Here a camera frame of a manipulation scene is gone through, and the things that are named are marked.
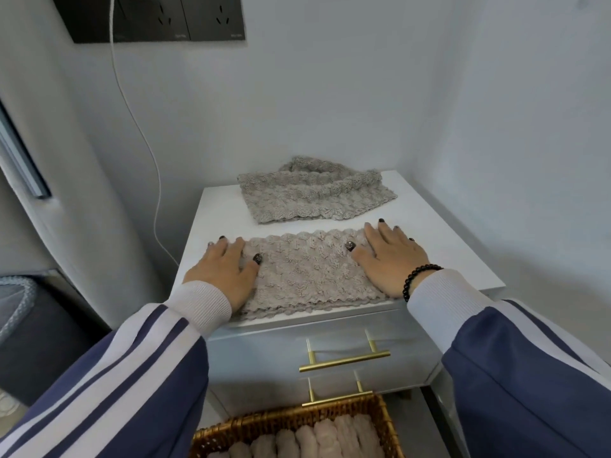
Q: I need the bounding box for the person's left hand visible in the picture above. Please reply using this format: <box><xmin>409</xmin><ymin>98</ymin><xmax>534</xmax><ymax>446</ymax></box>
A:
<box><xmin>183</xmin><ymin>235</ymin><xmax>263</xmax><ymax>316</ymax></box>

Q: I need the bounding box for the person's right hand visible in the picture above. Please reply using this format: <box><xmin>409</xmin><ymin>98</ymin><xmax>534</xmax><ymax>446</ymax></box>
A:
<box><xmin>344</xmin><ymin>219</ymin><xmax>430</xmax><ymax>301</ymax></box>

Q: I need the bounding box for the single grey towel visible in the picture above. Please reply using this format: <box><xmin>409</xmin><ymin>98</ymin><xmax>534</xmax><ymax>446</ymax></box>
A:
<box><xmin>237</xmin><ymin>156</ymin><xmax>398</xmax><ymax>225</ymax></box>
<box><xmin>236</xmin><ymin>227</ymin><xmax>400</xmax><ymax>323</ymax></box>

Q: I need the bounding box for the orange wicker basket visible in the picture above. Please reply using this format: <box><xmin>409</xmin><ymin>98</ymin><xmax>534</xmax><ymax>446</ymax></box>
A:
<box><xmin>189</xmin><ymin>393</ymin><xmax>405</xmax><ymax>458</ymax></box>

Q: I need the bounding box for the person's right forearm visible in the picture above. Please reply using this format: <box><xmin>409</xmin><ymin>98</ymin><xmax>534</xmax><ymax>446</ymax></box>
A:
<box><xmin>406</xmin><ymin>269</ymin><xmax>611</xmax><ymax>458</ymax></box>

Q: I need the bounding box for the person's left forearm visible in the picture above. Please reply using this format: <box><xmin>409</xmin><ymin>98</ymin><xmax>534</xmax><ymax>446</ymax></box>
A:
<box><xmin>0</xmin><ymin>280</ymin><xmax>234</xmax><ymax>458</ymax></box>

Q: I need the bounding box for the white nightstand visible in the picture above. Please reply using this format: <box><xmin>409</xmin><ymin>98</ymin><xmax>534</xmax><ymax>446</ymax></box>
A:
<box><xmin>171</xmin><ymin>170</ymin><xmax>506</xmax><ymax>420</ymax></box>

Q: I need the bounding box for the grey padded headboard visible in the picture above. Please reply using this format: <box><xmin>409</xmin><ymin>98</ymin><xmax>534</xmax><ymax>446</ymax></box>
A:
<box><xmin>0</xmin><ymin>171</ymin><xmax>56</xmax><ymax>277</ymax></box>

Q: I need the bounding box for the silver headboard trim strip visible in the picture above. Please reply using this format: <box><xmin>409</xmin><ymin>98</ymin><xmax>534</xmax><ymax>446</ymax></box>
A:
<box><xmin>0</xmin><ymin>102</ymin><xmax>52</xmax><ymax>201</ymax></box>

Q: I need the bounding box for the black bead bracelet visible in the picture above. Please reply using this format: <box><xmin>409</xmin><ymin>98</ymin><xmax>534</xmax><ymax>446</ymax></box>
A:
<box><xmin>402</xmin><ymin>264</ymin><xmax>445</xmax><ymax>303</ymax></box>

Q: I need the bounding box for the long gold drawer handle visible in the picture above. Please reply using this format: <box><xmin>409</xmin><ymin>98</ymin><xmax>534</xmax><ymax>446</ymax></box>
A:
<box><xmin>299</xmin><ymin>328</ymin><xmax>391</xmax><ymax>373</ymax></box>

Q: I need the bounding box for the short gold drawer handle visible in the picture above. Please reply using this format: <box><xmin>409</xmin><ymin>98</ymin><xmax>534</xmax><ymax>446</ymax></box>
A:
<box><xmin>301</xmin><ymin>371</ymin><xmax>374</xmax><ymax>408</ymax></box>

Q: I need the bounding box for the narrow black wall socket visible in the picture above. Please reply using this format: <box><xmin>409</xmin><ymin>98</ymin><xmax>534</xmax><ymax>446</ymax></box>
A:
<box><xmin>180</xmin><ymin>0</ymin><xmax>247</xmax><ymax>42</ymax></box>

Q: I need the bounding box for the white charging cable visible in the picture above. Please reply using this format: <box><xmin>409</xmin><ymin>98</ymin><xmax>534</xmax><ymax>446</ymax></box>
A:
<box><xmin>109</xmin><ymin>0</ymin><xmax>180</xmax><ymax>268</ymax></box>

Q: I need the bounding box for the wide black wall socket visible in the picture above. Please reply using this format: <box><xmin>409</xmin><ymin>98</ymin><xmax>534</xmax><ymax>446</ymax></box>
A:
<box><xmin>50</xmin><ymin>0</ymin><xmax>192</xmax><ymax>45</ymax></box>

